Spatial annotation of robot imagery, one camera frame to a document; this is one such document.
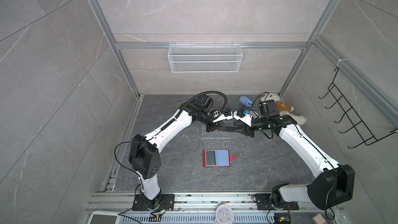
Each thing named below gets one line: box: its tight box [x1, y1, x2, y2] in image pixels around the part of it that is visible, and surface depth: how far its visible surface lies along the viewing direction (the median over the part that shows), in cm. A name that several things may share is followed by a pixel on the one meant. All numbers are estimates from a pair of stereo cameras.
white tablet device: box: [87, 211, 121, 224], surface depth 67 cm
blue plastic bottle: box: [239, 95, 254, 108], surface depth 113 cm
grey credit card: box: [205, 149, 217, 167], surface depth 89 cm
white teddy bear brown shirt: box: [259, 92, 307, 126], surface depth 103 cm
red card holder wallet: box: [202, 149, 239, 168], surface depth 89 cm
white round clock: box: [215, 203, 234, 224], surface depth 70 cm
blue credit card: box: [216, 149, 230, 167], surface depth 89 cm
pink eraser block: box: [311, 213, 328, 224], surface depth 69 cm
